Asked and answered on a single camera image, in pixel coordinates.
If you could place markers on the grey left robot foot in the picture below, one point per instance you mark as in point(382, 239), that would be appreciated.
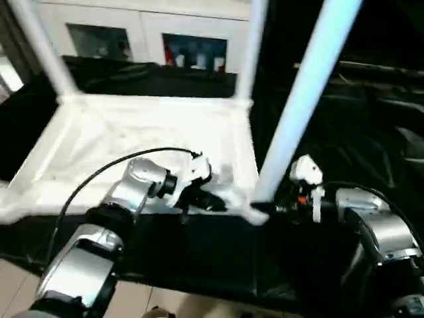
point(159, 313)

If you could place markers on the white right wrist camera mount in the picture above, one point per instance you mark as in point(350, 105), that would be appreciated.
point(306, 173)

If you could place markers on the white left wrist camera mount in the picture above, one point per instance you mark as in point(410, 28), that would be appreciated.
point(195, 169)

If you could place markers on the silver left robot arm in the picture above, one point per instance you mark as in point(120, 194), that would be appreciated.
point(112, 212)

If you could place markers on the black mat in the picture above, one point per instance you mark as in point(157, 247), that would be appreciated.
point(218, 258)

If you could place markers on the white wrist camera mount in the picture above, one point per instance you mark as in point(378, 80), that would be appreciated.
point(306, 173)
point(195, 169)

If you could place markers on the black metal bar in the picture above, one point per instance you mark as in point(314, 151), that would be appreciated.
point(384, 67)

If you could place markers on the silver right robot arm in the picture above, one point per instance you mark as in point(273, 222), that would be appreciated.
point(377, 225)

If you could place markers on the white plastic table leg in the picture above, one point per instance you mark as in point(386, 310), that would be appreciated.
point(305, 93)
point(255, 46)
point(43, 46)

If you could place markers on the white cabinet with glass doors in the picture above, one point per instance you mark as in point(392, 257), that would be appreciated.
point(152, 20)

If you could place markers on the grey curtain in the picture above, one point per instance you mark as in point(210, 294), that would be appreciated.
point(16, 33)

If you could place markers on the white plastic table top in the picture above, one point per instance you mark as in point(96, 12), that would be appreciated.
point(132, 132)

